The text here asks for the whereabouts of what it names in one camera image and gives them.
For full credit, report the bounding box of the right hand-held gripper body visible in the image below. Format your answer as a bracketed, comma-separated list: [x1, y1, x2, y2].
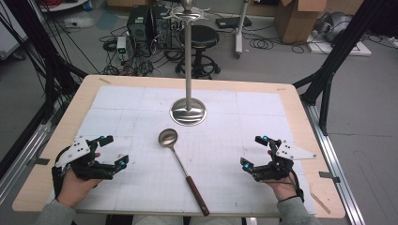
[252, 139, 317, 183]

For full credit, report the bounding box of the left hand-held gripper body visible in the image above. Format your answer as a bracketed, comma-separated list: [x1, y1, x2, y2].
[55, 136, 116, 181]

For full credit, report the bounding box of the metal ladle with wooden handle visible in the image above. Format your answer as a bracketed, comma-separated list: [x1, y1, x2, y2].
[158, 127, 211, 218]

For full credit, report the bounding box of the person's right hand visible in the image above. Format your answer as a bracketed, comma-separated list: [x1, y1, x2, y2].
[264, 174, 299, 203]

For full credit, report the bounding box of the person's left hand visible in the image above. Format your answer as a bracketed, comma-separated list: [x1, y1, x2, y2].
[57, 171, 102, 209]

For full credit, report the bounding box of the tall metal utensil stand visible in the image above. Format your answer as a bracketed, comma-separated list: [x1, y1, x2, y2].
[162, 0, 209, 127]

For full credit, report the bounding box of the small white power box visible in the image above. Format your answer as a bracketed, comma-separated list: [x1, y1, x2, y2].
[116, 36, 128, 54]

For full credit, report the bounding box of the white stand pole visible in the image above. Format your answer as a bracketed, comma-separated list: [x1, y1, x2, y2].
[234, 0, 252, 59]

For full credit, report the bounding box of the black round stool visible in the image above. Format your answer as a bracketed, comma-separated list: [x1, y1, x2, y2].
[175, 24, 222, 80]

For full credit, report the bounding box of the black computer tower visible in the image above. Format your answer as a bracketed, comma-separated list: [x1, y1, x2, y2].
[126, 4, 173, 51]

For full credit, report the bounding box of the flat black device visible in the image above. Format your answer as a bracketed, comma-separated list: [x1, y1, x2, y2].
[215, 16, 253, 30]

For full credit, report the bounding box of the large cardboard box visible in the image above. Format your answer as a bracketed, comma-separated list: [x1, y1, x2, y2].
[274, 0, 329, 45]

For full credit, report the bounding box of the white flat board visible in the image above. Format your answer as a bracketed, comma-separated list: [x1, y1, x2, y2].
[306, 33, 374, 57]

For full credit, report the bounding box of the grey round appliance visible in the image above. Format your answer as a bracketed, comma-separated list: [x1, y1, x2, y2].
[315, 11, 353, 43]

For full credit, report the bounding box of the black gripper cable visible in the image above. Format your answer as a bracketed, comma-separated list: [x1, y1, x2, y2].
[289, 168, 305, 203]

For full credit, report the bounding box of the aluminium rail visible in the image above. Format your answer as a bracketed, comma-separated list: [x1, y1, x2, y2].
[0, 123, 53, 196]
[301, 102, 365, 225]

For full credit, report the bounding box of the tangle of floor cables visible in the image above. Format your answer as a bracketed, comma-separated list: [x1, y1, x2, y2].
[99, 26, 189, 77]

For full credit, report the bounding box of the black frame strut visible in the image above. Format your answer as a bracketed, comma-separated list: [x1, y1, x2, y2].
[0, 0, 89, 126]
[293, 0, 389, 136]

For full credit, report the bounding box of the black coiled cable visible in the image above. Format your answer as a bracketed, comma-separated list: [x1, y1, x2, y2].
[248, 33, 306, 54]

